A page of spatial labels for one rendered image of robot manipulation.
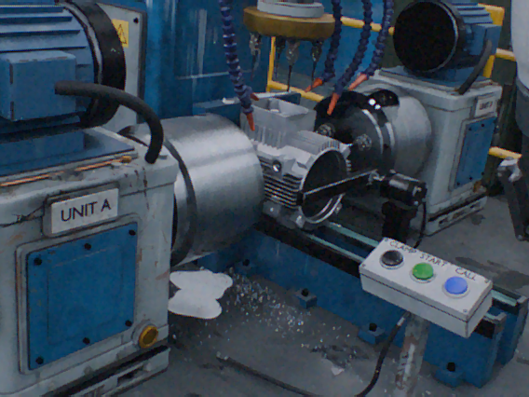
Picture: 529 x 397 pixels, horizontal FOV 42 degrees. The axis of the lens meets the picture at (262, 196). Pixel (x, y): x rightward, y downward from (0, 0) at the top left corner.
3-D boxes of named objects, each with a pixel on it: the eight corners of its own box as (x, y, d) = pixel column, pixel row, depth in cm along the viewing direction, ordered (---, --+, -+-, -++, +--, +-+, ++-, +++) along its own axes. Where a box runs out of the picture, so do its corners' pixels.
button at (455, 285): (440, 294, 93) (440, 286, 92) (452, 280, 95) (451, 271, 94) (460, 304, 92) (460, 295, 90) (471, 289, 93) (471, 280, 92)
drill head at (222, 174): (21, 263, 117) (18, 120, 108) (182, 213, 144) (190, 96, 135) (112, 325, 102) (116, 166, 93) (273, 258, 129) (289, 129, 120)
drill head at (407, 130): (275, 185, 165) (288, 82, 156) (370, 157, 195) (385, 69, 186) (362, 221, 150) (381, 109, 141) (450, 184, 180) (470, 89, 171)
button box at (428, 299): (360, 289, 102) (357, 265, 99) (387, 258, 106) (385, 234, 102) (467, 340, 92) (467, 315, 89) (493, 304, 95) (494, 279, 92)
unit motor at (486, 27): (367, 154, 187) (394, -7, 172) (427, 136, 211) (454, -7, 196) (453, 183, 172) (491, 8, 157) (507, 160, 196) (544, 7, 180)
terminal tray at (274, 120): (237, 136, 145) (239, 102, 142) (270, 129, 153) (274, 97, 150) (280, 152, 138) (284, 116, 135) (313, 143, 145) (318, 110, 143)
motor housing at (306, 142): (216, 208, 147) (224, 121, 141) (275, 190, 161) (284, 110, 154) (289, 240, 136) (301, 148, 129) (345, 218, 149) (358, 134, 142)
